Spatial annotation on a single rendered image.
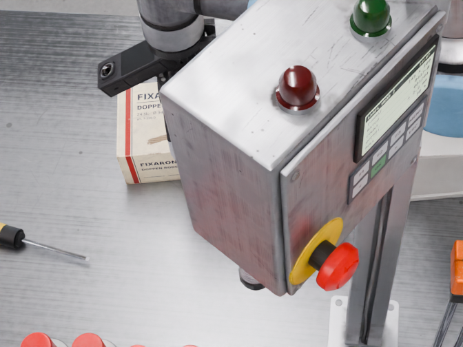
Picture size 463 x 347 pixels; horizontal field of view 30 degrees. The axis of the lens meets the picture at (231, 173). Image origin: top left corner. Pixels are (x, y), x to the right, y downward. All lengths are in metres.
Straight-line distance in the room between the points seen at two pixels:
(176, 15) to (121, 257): 0.37
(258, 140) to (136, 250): 0.72
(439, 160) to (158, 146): 0.38
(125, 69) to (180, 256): 0.27
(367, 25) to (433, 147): 0.61
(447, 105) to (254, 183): 0.46
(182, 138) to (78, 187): 0.73
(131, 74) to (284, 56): 0.58
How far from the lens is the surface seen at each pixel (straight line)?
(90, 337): 0.89
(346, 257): 0.61
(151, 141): 1.20
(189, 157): 0.57
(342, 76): 0.53
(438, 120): 0.97
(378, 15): 0.53
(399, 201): 0.78
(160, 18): 1.00
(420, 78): 0.59
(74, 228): 1.24
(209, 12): 0.97
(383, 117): 0.57
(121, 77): 1.11
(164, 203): 1.23
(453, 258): 0.79
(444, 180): 1.19
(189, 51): 1.06
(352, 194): 0.62
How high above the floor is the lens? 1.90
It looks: 59 degrees down
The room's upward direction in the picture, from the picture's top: 9 degrees counter-clockwise
